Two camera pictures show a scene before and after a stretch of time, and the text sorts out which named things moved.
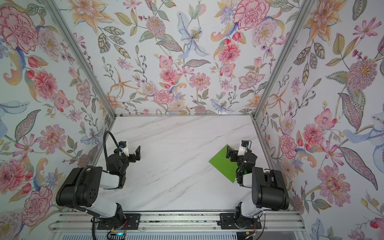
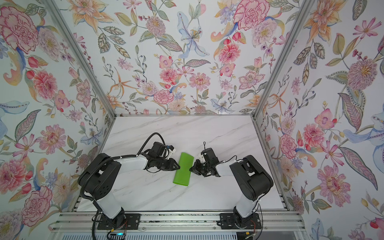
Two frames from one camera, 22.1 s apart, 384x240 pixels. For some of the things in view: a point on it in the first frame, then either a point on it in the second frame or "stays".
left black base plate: x=129 y=221 stays
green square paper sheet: x=223 y=164 to x=183 y=174
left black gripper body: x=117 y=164 to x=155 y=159
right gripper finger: x=233 y=155 to x=199 y=168
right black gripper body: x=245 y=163 to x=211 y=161
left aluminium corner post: x=81 y=54 stays
